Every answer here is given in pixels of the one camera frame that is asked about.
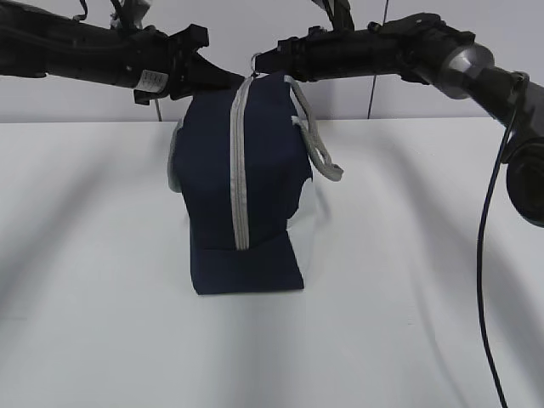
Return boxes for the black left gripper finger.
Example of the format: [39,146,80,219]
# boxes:
[186,51,246,96]

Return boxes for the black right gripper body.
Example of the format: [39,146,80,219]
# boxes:
[277,27,404,82]

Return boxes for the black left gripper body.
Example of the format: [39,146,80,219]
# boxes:
[127,24,209,105]

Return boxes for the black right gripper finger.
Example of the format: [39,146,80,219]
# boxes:
[254,48,306,77]

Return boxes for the navy blue lunch bag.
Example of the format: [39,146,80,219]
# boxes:
[168,71,343,295]

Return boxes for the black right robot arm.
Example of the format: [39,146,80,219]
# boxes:
[255,13,543,226]

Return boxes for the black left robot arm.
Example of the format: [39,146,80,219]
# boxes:
[1,1,244,105]

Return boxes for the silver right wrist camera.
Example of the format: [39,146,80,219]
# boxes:
[313,0,354,31]

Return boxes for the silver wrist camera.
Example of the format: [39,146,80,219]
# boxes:
[110,0,152,31]
[313,0,354,31]

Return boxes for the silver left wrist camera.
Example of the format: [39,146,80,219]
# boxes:
[110,0,152,31]

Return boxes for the black cable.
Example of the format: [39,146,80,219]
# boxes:
[476,71,530,408]

